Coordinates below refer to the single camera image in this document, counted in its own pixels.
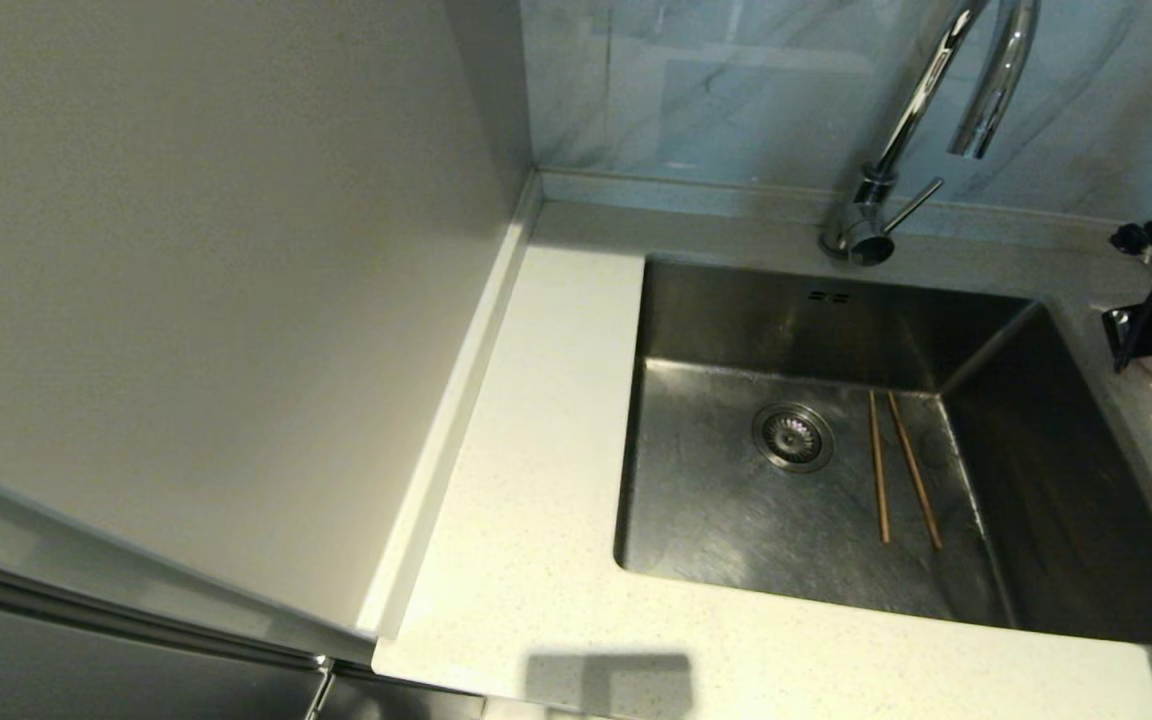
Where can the brown wooden chopstick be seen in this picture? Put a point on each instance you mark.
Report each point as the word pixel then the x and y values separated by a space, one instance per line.
pixel 879 470
pixel 916 470

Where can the stainless steel sink basin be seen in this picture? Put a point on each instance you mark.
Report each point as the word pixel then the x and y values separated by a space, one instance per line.
pixel 696 500

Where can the chrome gooseneck faucet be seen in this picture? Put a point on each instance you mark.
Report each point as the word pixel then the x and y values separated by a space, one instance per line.
pixel 874 198

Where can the round metal drain strainer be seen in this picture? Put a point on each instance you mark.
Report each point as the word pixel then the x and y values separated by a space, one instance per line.
pixel 792 437

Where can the dark grey cabinet front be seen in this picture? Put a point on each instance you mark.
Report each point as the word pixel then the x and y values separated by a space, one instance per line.
pixel 86 650

